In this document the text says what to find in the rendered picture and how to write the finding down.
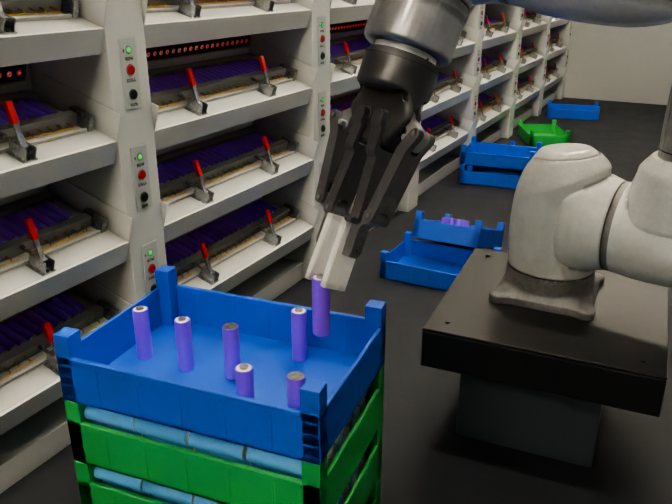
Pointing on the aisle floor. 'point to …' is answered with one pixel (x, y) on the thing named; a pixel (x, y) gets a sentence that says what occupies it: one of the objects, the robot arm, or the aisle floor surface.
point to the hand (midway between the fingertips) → (336, 252)
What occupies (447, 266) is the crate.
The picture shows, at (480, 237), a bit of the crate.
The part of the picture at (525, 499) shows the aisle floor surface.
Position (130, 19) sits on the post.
